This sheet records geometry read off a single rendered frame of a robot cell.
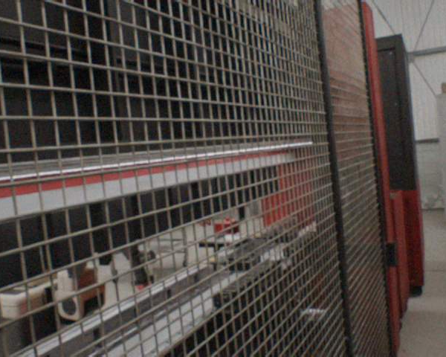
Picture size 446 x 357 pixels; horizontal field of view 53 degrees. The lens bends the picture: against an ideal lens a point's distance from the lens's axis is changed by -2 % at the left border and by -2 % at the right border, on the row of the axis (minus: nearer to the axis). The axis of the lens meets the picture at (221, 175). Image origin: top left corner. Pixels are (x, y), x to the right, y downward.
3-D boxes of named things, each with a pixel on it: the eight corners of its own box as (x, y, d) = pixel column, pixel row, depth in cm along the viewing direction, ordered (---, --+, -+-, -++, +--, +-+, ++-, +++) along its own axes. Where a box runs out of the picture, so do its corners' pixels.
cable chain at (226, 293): (268, 268, 174) (267, 257, 174) (282, 268, 171) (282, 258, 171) (212, 307, 136) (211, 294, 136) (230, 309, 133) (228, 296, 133)
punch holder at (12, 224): (24, 274, 127) (16, 216, 126) (44, 275, 123) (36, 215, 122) (-25, 291, 114) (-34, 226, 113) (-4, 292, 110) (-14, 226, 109)
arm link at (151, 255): (129, 242, 226) (122, 250, 218) (149, 236, 223) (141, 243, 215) (140, 263, 228) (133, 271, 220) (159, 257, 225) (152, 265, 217)
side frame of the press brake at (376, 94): (286, 333, 354) (256, 34, 342) (401, 343, 314) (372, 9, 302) (274, 346, 332) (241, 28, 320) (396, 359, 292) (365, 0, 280)
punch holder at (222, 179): (222, 207, 233) (218, 175, 232) (237, 207, 229) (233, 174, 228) (207, 213, 219) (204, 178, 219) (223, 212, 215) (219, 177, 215)
